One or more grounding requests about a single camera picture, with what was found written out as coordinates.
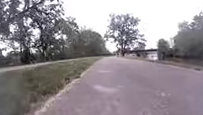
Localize large lone tree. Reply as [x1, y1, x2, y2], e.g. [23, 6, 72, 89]
[102, 11, 147, 58]

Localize trees and bushes by water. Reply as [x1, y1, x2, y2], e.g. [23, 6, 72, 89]
[154, 6, 203, 65]

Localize grass strip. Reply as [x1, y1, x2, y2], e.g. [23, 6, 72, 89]
[0, 55, 107, 115]

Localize grey side road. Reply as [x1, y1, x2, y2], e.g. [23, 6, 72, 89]
[0, 56, 91, 75]

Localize row of trees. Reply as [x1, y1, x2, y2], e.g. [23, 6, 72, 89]
[0, 0, 113, 67]

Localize grey asphalt path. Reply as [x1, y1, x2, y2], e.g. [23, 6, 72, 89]
[21, 51, 203, 115]

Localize grass verge by water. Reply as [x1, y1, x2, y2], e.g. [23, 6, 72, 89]
[123, 51, 203, 80]

